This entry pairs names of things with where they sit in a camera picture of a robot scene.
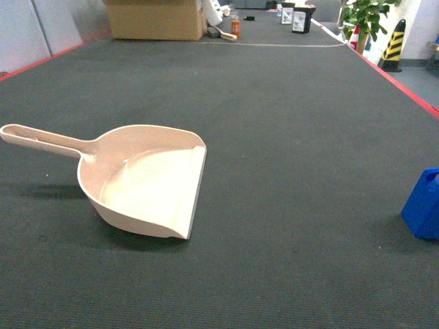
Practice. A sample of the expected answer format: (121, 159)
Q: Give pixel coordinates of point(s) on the beige plastic dustpan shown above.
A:
(143, 179)

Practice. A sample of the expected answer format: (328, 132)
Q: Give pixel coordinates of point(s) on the blue plastic part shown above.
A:
(421, 209)

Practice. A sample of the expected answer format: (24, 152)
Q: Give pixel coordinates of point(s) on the wooden hand brush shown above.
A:
(216, 32)

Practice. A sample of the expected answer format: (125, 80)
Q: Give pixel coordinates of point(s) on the large cardboard box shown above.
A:
(157, 20)

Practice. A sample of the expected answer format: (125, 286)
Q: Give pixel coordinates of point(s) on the black box with label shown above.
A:
(302, 18)

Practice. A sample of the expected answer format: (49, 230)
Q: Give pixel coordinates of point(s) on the red white traffic cone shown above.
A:
(354, 39)

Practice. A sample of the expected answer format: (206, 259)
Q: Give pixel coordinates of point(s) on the yellow black traffic cone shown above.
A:
(389, 61)

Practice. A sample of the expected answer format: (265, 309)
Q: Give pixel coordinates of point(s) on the green potted plant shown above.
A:
(366, 15)

